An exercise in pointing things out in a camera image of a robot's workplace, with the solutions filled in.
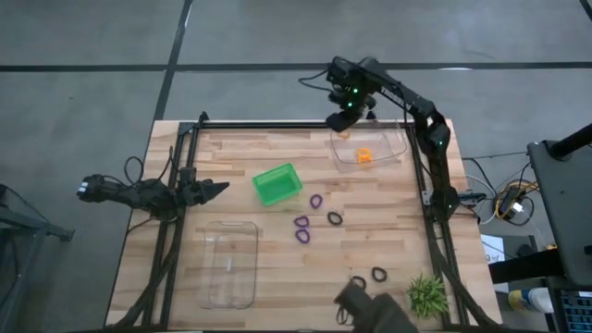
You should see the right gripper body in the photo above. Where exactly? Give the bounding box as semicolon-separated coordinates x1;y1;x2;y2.
326;55;378;115

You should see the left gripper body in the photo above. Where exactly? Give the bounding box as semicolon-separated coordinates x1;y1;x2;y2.
177;165;210;208

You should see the clear plastic bin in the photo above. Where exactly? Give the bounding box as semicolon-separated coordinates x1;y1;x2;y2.
193;220;260;310
329;120;409;174

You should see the green plastic basket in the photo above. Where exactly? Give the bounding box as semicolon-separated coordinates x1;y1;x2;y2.
252;162;304;208

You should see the black power strip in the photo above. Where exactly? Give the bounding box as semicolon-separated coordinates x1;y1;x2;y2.
501;184;526;218

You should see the black metal stand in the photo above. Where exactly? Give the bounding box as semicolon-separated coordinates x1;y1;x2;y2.
0;183;76;333

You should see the white paper sheet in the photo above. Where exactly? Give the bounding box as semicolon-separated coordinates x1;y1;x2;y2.
479;233;506;265

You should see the green plant in white pot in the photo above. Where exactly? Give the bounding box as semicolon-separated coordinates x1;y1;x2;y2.
405;273;450;320

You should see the white and yellow bottle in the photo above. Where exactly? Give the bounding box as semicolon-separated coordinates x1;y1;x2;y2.
507;286;555;315

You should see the laptop with blue keyboard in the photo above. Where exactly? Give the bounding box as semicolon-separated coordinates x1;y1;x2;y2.
559;290;592;333

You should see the black aluminium table frame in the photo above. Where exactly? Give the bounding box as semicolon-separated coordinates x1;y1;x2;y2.
105;110;503;333

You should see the white cable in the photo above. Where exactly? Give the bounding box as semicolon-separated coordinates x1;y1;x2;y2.
464;174;499;226

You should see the yellow cable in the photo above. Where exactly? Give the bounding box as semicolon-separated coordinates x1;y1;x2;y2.
494;179;540;221

